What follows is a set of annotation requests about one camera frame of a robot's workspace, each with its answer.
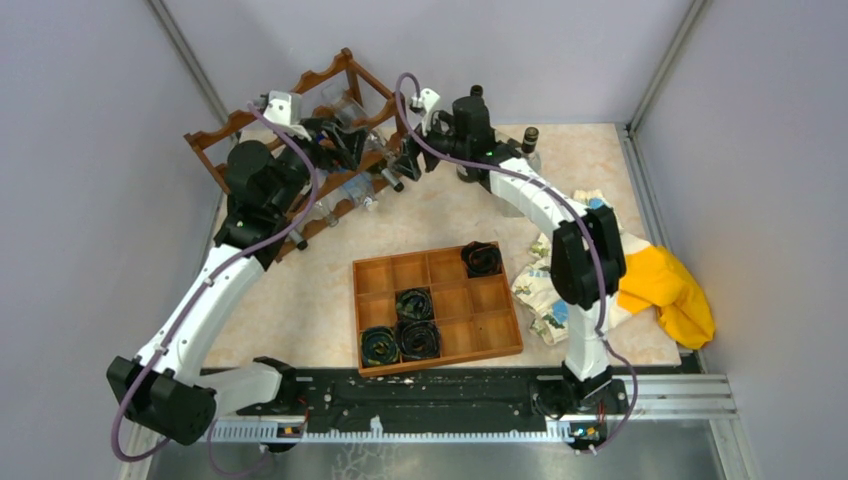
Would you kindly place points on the yellow cloth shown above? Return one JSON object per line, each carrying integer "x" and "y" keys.
{"x": 655, "y": 278}

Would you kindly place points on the dark wine bottle beige label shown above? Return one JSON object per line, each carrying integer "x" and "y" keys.
{"x": 382, "y": 170}

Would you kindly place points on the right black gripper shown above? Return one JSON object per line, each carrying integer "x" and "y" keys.
{"x": 410, "y": 148}

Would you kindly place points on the dark green wine bottle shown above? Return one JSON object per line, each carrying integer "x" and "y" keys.
{"x": 296, "y": 239}

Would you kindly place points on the wooden compartment tray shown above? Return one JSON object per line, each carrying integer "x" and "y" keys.
{"x": 475, "y": 316}

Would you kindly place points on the brown wooden wine rack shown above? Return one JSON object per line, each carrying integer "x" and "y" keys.
{"x": 301, "y": 159}

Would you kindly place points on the blue square glass bottle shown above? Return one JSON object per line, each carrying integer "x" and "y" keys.
{"x": 359, "y": 189}

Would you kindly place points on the rolled tie orange pattern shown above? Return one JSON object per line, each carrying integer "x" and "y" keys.
{"x": 481, "y": 259}

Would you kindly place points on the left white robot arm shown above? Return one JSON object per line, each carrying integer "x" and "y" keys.
{"x": 162, "y": 387}

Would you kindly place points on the rolled dark blue tie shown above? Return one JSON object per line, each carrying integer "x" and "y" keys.
{"x": 418, "y": 340}

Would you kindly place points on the dark wine bottle grey label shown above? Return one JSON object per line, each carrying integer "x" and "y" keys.
{"x": 462, "y": 172}

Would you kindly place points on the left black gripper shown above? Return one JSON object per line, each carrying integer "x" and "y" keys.
{"x": 347, "y": 144}

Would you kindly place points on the rolled dark green tie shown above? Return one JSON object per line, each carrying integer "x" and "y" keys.
{"x": 378, "y": 347}

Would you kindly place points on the clear glass bottle back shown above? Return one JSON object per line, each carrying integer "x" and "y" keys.
{"x": 352, "y": 115}

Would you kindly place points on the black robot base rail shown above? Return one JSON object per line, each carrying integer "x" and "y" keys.
{"x": 462, "y": 405}

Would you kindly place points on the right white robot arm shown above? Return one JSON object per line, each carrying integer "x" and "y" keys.
{"x": 586, "y": 259}

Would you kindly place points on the dinosaur print white cloth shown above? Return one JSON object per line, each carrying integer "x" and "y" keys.
{"x": 533, "y": 288}

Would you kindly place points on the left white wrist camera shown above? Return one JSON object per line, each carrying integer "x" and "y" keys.
{"x": 283, "y": 110}

